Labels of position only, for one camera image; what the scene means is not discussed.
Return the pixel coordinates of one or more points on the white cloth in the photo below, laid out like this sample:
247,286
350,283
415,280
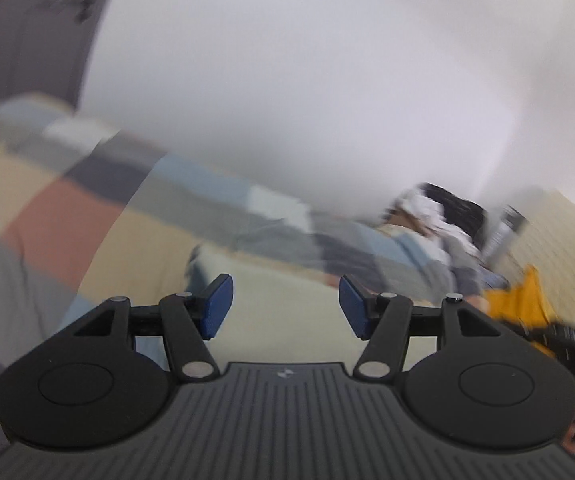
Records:
422,207

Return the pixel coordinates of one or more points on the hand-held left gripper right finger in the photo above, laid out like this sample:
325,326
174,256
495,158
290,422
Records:
352,305

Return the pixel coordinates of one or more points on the patchwork bed blanket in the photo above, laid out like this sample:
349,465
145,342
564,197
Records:
42,210

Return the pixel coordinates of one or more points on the grey blue cloth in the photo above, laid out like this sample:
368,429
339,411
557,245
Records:
462,265

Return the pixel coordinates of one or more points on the dark cylindrical object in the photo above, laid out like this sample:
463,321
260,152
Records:
505,230

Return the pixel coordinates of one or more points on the cream sweater with blue-grey stripes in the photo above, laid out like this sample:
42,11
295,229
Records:
287,310

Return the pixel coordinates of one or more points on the black cloth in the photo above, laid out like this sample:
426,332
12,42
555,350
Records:
462,210

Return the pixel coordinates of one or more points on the grey door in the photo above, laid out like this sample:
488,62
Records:
27,50

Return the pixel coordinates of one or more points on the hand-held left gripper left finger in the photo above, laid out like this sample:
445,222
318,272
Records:
217,305

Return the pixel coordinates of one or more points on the beige quilted panel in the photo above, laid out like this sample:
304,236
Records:
572,250

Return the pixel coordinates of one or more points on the yellow garment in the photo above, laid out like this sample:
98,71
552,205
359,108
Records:
522,300

